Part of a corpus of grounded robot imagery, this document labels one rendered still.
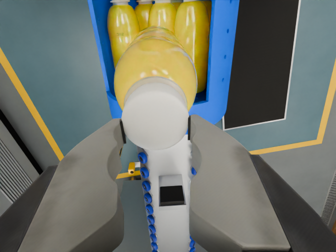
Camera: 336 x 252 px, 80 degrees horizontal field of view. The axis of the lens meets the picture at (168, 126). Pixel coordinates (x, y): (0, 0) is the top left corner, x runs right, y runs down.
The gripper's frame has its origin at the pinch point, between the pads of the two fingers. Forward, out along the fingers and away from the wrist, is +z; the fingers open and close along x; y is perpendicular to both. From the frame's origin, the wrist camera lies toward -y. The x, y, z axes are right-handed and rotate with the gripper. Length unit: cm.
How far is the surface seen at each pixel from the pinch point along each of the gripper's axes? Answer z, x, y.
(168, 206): 36, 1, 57
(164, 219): 51, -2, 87
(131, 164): 53, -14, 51
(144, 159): 46, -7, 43
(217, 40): 24.5, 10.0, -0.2
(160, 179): 49, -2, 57
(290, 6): 131, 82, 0
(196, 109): 22.5, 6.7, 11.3
